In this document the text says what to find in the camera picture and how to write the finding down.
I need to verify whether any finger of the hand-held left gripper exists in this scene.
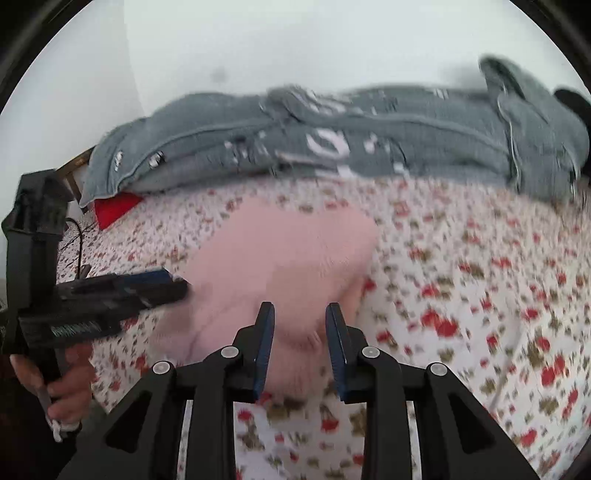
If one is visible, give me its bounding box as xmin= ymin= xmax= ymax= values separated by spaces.
xmin=108 ymin=269 xmax=184 ymax=291
xmin=117 ymin=279 xmax=191 ymax=309

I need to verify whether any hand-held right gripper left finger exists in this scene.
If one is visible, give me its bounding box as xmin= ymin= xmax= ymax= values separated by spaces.
xmin=56 ymin=301 xmax=276 ymax=480

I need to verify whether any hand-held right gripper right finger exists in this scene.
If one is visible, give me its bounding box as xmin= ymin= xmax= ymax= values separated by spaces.
xmin=325 ymin=302 xmax=540 ymax=480

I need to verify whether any pink knitted sweater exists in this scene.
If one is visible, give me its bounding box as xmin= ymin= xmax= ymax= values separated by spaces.
xmin=152 ymin=196 xmax=382 ymax=403

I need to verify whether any person's left hand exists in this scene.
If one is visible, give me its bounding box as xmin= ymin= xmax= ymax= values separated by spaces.
xmin=10 ymin=344 xmax=96 ymax=428

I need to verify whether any red cloth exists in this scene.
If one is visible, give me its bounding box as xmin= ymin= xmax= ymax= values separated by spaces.
xmin=93 ymin=193 xmax=145 ymax=230

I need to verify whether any floral bed sheet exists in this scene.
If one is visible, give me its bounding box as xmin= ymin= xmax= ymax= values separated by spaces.
xmin=55 ymin=175 xmax=591 ymax=480

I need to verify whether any grey patterned quilt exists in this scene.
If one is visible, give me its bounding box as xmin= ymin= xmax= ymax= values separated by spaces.
xmin=78 ymin=54 xmax=591 ymax=209

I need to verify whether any black cable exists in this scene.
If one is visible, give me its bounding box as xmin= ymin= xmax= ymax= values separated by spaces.
xmin=64 ymin=216 xmax=92 ymax=280

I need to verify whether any white cord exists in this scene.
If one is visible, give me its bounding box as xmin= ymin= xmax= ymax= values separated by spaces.
xmin=47 ymin=413 xmax=80 ymax=443

